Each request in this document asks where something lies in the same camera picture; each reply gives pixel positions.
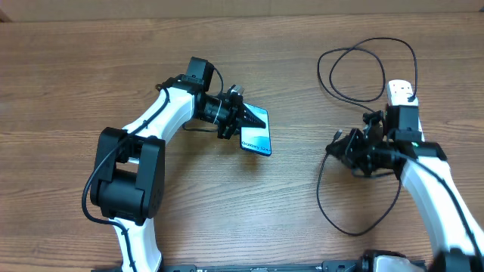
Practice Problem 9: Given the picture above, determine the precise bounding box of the Samsung Galaxy smartphone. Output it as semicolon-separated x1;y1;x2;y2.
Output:
240;104;271;156

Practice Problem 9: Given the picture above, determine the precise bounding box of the black USB charging cable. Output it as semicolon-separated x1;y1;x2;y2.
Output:
315;37;419;237

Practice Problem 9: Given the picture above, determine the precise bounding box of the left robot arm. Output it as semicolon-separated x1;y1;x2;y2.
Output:
81;57;271;271

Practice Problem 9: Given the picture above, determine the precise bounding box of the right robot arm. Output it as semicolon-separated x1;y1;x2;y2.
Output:
326;105;483;271

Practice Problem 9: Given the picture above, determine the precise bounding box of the white power strip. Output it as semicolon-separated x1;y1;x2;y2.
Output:
386;79;425;141

